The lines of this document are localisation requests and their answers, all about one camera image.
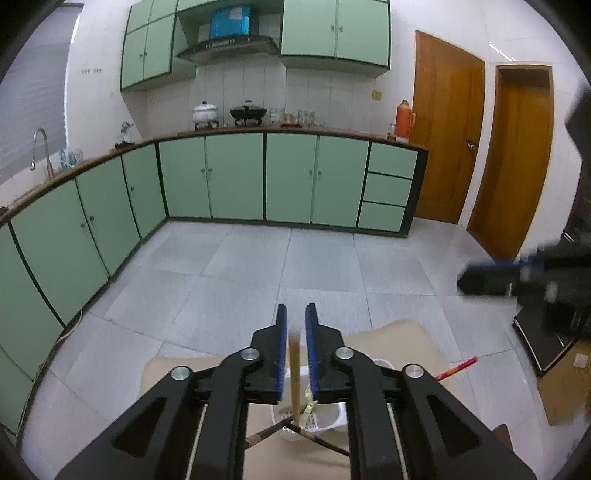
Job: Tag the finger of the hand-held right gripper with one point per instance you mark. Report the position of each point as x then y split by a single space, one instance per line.
494 279
581 124

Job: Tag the white lidded pot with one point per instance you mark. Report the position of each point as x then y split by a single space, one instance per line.
205 113

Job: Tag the brown cardboard sheet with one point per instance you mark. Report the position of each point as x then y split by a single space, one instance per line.
563 397

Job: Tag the plain wooden door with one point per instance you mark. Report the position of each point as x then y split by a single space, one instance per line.
512 175

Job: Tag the red thermos flask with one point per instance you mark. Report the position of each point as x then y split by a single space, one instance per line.
404 122

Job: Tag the beige tablecloth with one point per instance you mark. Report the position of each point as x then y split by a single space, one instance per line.
401 341

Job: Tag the white plastic utensil holder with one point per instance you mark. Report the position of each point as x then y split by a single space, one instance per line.
330 417

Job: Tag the dark brown chopstick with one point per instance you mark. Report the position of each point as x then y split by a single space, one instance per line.
323 444
265 434

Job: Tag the green kitchen base cabinets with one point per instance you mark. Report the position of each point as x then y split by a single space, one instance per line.
235 175

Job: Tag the blue wrapped hood chimney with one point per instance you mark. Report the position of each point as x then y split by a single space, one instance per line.
231 21

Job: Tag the red chopstick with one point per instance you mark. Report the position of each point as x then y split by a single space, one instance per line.
461 365

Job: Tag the metal kitchen faucet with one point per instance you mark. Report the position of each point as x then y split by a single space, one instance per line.
48 157

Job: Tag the light wooden chopstick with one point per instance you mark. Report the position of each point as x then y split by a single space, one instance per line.
294 369

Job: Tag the small glass bottle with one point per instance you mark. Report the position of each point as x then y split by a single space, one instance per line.
391 133

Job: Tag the black lidded wok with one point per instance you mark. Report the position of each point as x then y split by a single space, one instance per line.
248 111

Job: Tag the black appliance cabinet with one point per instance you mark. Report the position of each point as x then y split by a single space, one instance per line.
545 346

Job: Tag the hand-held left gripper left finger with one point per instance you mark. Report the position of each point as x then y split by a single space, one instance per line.
281 355

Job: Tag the white window blind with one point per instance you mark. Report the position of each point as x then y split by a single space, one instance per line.
37 101

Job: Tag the black range hood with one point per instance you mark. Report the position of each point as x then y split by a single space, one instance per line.
231 47

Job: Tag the green wall cabinets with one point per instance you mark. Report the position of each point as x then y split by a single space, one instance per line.
360 32

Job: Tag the small wall outlets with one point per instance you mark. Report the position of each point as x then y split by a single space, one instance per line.
91 71

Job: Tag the bottles beside faucet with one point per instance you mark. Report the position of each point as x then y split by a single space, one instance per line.
70 158

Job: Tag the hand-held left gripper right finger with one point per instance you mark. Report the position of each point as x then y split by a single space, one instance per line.
311 355

